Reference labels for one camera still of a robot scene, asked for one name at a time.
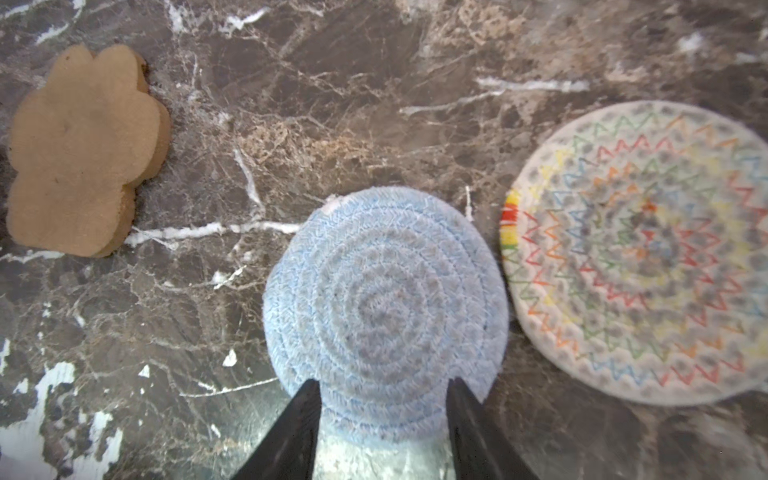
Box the blue woven round coaster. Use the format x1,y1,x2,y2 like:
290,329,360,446
263,186,509,446

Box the paw shaped cork coaster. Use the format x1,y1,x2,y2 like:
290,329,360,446
6,44,171,258

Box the multicolour woven round coaster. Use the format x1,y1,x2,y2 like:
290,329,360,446
500,101,767,406

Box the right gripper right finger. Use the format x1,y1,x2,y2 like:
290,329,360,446
446,377,539,480

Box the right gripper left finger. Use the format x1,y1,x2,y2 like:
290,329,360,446
233,379,322,480

